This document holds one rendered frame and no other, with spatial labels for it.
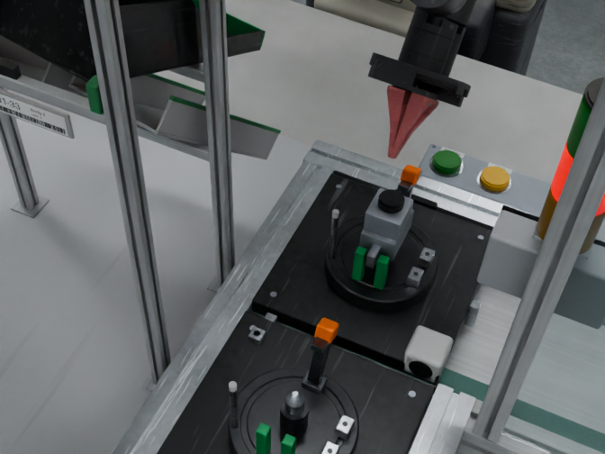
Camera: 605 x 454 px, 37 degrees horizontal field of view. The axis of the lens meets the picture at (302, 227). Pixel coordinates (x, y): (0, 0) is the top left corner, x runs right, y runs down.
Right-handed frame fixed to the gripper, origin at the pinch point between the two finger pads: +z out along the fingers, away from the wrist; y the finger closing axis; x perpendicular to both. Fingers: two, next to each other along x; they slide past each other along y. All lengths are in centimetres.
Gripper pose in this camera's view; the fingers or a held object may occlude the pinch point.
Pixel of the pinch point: (393, 150)
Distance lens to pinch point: 97.7
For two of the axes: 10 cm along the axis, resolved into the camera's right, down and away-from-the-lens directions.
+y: 9.0, 3.5, -2.5
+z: -3.2, 9.3, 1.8
